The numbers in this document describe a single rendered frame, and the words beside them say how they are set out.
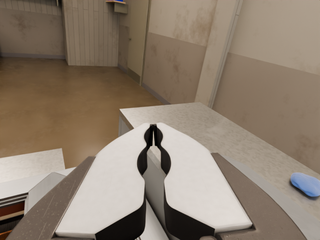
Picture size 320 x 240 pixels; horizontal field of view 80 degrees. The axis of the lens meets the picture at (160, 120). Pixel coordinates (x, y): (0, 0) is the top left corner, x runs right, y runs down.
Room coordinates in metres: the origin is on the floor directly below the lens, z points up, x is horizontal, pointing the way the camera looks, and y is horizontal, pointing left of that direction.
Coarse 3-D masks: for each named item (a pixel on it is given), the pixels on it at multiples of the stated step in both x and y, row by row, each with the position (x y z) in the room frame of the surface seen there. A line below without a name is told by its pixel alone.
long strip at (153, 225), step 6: (150, 210) 0.52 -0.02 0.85; (150, 216) 0.50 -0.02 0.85; (150, 222) 0.47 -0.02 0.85; (156, 222) 0.48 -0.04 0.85; (150, 228) 0.45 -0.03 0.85; (156, 228) 0.45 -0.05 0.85; (162, 228) 0.46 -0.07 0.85; (144, 234) 0.43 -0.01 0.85; (150, 234) 0.43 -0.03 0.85; (156, 234) 0.43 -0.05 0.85; (162, 234) 0.44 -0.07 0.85
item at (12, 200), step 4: (28, 192) 0.52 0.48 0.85; (12, 196) 0.50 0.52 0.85; (16, 196) 0.50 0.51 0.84; (20, 196) 0.51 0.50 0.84; (24, 196) 0.51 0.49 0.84; (0, 200) 0.48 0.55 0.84; (4, 200) 0.48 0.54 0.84; (8, 200) 0.48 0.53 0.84; (12, 200) 0.49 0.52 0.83; (16, 200) 0.50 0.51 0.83; (20, 200) 0.50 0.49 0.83; (24, 200) 0.50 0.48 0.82; (0, 204) 0.47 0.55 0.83; (4, 204) 0.47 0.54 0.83; (8, 204) 0.48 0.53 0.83; (12, 204) 0.48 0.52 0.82; (0, 208) 0.46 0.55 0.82; (24, 208) 0.47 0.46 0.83; (24, 212) 0.45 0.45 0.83
